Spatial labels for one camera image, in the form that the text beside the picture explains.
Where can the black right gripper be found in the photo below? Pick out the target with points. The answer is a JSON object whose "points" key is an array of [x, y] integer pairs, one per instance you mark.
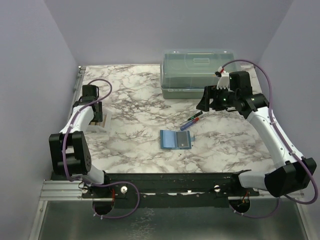
{"points": [[211, 92]]}

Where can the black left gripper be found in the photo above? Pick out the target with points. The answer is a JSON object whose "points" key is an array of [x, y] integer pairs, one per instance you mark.
{"points": [[98, 117]]}

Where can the white plastic card tray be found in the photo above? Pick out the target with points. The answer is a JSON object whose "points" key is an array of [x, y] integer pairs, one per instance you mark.
{"points": [[98, 129]]}

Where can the black VIP card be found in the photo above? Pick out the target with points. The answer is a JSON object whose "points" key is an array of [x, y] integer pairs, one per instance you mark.
{"points": [[182, 138]]}

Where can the blue leather card holder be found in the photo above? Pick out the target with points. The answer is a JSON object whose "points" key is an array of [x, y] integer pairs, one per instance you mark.
{"points": [[168, 140]]}

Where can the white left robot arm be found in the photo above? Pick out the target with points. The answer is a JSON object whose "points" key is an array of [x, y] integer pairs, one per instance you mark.
{"points": [[70, 154]]}

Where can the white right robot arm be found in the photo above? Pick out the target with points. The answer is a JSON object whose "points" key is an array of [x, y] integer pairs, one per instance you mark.
{"points": [[292, 170]]}

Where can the clear lidded storage box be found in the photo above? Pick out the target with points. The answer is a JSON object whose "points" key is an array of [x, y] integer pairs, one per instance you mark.
{"points": [[185, 72]]}

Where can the blue transparent handle screwdriver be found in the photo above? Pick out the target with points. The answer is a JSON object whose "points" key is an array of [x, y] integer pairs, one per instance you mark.
{"points": [[189, 124]]}

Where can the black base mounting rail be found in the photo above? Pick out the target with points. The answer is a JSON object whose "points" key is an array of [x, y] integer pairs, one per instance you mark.
{"points": [[215, 184]]}

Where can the aluminium frame rail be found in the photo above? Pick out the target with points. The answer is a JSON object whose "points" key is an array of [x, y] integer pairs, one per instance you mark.
{"points": [[60, 190]]}

